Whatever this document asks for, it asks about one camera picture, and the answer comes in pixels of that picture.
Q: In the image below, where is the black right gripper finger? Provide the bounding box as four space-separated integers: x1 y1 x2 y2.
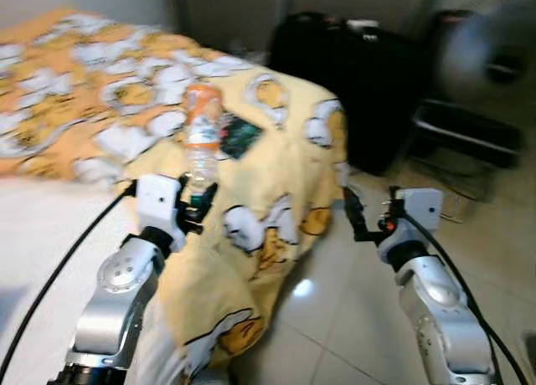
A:
343 187 370 242

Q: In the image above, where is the orange label plastic bottle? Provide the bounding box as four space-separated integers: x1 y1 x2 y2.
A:
183 82 225 200

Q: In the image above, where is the yellow cartoon print blanket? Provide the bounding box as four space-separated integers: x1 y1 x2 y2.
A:
0 8 348 382

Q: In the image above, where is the grey standing fan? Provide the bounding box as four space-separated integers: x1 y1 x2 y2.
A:
435 0 536 101

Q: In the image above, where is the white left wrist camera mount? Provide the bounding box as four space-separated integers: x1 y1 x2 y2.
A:
134 174 183 235

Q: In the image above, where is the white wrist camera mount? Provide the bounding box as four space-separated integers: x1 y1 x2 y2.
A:
134 174 183 235
392 188 445 244

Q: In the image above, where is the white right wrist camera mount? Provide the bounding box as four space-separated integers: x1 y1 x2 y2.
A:
392 188 445 244

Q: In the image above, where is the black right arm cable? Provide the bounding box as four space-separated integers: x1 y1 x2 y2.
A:
402 211 530 385

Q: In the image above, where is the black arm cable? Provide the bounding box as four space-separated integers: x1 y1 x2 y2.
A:
402 211 530 385
0 182 137 379

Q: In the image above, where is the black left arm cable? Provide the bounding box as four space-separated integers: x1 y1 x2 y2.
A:
0 182 137 379

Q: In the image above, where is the black metal frame stool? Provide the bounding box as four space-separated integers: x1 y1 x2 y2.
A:
410 99 524 223

